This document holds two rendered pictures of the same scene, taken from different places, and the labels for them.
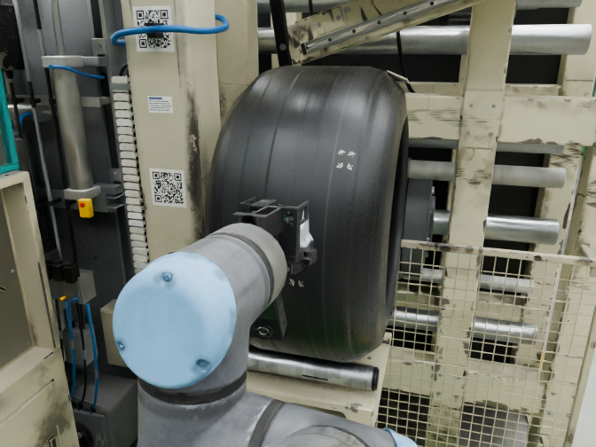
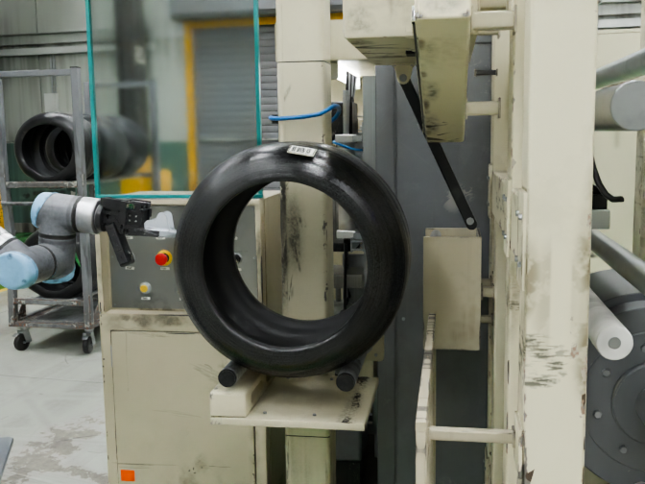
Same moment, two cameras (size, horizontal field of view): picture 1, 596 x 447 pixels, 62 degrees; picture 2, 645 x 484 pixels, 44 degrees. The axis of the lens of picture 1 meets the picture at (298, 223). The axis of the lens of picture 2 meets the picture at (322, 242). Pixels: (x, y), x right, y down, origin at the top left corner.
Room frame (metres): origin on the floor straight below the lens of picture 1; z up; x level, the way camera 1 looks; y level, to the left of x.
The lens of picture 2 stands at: (0.79, -1.97, 1.46)
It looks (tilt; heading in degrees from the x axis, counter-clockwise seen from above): 8 degrees down; 83
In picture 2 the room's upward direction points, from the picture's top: 1 degrees counter-clockwise
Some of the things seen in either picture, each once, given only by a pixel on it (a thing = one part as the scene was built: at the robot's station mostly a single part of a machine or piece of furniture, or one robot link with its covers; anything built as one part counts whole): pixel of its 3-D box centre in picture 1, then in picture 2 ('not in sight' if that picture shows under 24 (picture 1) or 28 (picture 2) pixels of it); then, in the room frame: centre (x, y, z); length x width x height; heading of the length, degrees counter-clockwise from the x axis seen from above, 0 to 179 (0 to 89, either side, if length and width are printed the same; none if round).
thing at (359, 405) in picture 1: (286, 391); (247, 381); (0.82, 0.02, 0.84); 0.36 x 0.09 x 0.06; 74
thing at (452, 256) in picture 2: not in sight; (451, 286); (1.38, 0.09, 1.05); 0.20 x 0.15 x 0.30; 74
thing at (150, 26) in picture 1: (172, 28); (305, 116); (1.00, 0.24, 1.51); 0.19 x 0.19 x 0.06; 74
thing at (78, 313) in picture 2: not in sight; (88, 205); (-0.26, 4.14, 0.96); 1.36 x 0.71 x 1.92; 68
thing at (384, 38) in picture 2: not in sight; (415, 19); (1.20, -0.22, 1.71); 0.61 x 0.25 x 0.15; 74
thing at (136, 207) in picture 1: (141, 194); not in sight; (0.99, 0.33, 1.19); 0.05 x 0.04 x 0.48; 164
